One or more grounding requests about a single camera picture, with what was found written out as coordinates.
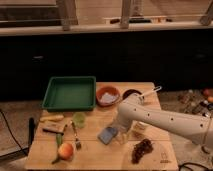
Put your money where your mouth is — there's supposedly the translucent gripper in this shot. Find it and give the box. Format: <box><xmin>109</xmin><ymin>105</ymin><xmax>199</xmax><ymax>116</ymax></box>
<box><xmin>112</xmin><ymin>118</ymin><xmax>131</xmax><ymax>144</ymax></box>

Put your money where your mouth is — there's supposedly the blue sponge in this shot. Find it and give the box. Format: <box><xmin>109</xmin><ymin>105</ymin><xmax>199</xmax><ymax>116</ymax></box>
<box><xmin>98</xmin><ymin>127</ymin><xmax>118</xmax><ymax>145</ymax></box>

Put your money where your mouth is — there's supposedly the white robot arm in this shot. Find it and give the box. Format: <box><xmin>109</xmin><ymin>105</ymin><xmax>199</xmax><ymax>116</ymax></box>
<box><xmin>114</xmin><ymin>94</ymin><xmax>213</xmax><ymax>149</ymax></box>

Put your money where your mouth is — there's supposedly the brown grape bunch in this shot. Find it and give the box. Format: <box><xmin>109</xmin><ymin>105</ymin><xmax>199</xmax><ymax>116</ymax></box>
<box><xmin>132</xmin><ymin>139</ymin><xmax>153</xmax><ymax>164</ymax></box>

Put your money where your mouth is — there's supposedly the orange bowl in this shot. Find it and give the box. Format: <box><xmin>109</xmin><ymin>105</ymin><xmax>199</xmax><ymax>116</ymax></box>
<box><xmin>96</xmin><ymin>86</ymin><xmax>120</xmax><ymax>107</ymax></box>

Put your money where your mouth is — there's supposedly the dark brown bowl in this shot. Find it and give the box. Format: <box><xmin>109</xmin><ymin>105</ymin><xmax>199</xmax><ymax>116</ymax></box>
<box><xmin>122</xmin><ymin>89</ymin><xmax>142</xmax><ymax>100</ymax></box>

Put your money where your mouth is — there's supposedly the small green cup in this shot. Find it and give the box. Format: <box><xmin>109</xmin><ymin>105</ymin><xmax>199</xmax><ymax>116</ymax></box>
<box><xmin>72</xmin><ymin>112</ymin><xmax>86</xmax><ymax>128</ymax></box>

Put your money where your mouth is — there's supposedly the metal fork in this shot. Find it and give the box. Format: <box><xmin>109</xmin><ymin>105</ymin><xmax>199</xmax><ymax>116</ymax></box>
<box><xmin>71</xmin><ymin>121</ymin><xmax>82</xmax><ymax>150</ymax></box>

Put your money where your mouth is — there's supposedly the white spatula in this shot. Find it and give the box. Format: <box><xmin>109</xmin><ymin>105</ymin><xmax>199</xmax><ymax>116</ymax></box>
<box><xmin>139</xmin><ymin>86</ymin><xmax>162</xmax><ymax>98</ymax></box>

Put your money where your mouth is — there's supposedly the red yellow apple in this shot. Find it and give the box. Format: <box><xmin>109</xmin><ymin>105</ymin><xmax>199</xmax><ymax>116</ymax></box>
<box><xmin>58</xmin><ymin>143</ymin><xmax>74</xmax><ymax>160</ymax></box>

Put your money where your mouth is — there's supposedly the green plastic tray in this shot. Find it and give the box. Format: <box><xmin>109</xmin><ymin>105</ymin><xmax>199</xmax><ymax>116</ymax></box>
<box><xmin>42</xmin><ymin>76</ymin><xmax>96</xmax><ymax>112</ymax></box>

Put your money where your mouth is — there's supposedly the green pea pod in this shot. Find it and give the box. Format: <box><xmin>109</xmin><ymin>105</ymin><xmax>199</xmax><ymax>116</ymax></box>
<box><xmin>51</xmin><ymin>133</ymin><xmax>63</xmax><ymax>164</ymax></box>

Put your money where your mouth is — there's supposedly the yellow banana toy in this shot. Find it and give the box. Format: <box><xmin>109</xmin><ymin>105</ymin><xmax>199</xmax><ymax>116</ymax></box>
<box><xmin>40</xmin><ymin>115</ymin><xmax>64</xmax><ymax>122</ymax></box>

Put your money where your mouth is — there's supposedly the spice bottle rack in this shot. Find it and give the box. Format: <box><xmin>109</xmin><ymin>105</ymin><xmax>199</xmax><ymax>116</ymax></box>
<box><xmin>178</xmin><ymin>88</ymin><xmax>213</xmax><ymax>117</ymax></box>

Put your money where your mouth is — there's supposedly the black cable bottom right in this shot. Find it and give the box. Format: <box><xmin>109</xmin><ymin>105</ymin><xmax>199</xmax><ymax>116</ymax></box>
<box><xmin>178</xmin><ymin>161</ymin><xmax>212</xmax><ymax>171</ymax></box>

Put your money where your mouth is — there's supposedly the black cable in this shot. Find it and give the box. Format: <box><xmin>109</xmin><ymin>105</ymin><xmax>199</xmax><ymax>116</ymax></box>
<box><xmin>178</xmin><ymin>161</ymin><xmax>212</xmax><ymax>171</ymax></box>
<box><xmin>0</xmin><ymin>109</ymin><xmax>30</xmax><ymax>160</ymax></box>

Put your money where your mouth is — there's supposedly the black handle beside table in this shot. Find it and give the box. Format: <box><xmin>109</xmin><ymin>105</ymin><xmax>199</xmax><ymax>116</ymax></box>
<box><xmin>28</xmin><ymin>118</ymin><xmax>35</xmax><ymax>147</ymax></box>

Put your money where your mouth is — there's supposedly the black cable left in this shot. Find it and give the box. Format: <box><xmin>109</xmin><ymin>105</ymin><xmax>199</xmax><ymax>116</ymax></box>
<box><xmin>0</xmin><ymin>109</ymin><xmax>30</xmax><ymax>160</ymax></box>

